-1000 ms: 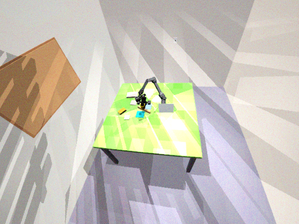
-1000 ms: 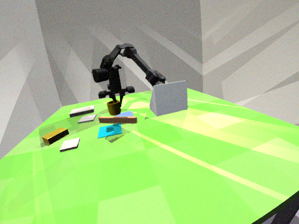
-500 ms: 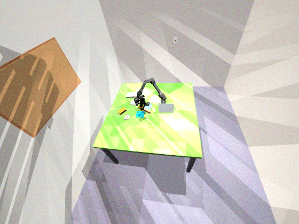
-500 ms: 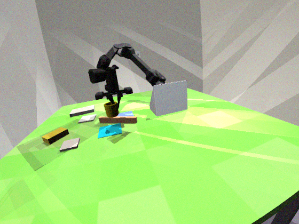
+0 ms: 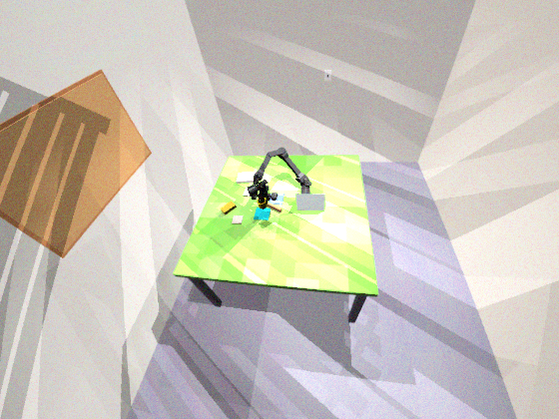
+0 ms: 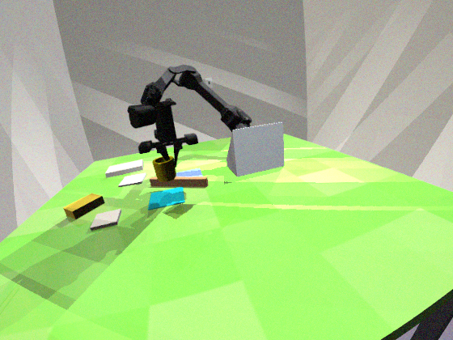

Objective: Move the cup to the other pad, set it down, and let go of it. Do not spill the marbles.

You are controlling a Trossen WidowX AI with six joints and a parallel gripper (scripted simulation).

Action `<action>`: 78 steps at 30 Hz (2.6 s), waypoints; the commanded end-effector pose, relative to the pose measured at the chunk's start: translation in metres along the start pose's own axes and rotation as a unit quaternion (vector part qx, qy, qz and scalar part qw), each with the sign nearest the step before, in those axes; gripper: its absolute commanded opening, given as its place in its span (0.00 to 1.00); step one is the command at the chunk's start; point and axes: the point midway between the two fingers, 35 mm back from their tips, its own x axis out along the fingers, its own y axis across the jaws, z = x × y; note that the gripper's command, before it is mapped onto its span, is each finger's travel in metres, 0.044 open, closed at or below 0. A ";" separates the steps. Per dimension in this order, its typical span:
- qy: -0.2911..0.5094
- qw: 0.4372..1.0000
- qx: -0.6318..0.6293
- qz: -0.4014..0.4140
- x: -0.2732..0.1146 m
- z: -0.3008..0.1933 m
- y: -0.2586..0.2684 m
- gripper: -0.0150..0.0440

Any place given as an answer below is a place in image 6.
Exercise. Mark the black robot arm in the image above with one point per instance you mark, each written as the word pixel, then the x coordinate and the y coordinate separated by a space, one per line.
pixel 153 111

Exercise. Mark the white flat bar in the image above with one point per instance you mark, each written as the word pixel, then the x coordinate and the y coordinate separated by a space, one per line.
pixel 121 169

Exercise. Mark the yellow rectangular block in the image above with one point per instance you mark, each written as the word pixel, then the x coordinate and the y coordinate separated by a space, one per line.
pixel 83 205

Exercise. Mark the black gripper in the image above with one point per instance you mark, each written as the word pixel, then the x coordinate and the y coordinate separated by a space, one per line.
pixel 167 136

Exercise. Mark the peach flat bar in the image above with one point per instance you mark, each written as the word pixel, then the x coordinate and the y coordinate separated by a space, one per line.
pixel 187 181

